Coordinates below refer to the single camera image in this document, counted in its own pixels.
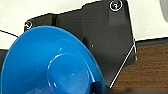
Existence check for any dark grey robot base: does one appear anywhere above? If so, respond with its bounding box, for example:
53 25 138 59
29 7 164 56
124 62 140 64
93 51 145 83
23 0 138 89

